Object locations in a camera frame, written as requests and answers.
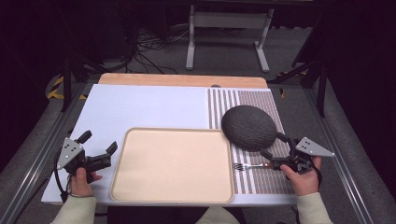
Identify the person's lap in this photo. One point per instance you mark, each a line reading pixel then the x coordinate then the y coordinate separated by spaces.
pixel 218 217

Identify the dark grey round textured plate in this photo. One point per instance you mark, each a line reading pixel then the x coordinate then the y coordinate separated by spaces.
pixel 249 127

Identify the silver metal fork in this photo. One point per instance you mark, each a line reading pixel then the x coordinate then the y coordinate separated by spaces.
pixel 249 166

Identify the white metal stand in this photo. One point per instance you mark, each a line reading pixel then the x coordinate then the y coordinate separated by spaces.
pixel 229 20

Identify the grey aluminium rail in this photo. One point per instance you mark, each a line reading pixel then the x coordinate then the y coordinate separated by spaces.
pixel 37 161
pixel 336 155

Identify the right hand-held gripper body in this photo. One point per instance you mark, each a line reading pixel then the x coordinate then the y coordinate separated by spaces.
pixel 311 148

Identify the white table cover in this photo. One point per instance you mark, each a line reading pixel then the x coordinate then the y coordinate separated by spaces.
pixel 140 105

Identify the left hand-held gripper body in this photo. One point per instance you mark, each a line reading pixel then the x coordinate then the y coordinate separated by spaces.
pixel 71 152

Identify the person's right hand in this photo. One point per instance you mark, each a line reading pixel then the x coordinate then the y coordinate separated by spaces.
pixel 303 182

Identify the black tripod stand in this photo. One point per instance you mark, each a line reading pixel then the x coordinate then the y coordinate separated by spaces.
pixel 322 90
pixel 66 84

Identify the striped woven placemat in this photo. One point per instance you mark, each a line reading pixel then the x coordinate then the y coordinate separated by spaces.
pixel 267 182

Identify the beige plastic tray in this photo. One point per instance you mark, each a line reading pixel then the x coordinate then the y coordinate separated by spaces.
pixel 172 165

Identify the person's left hand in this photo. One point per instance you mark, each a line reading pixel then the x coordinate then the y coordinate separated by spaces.
pixel 81 184

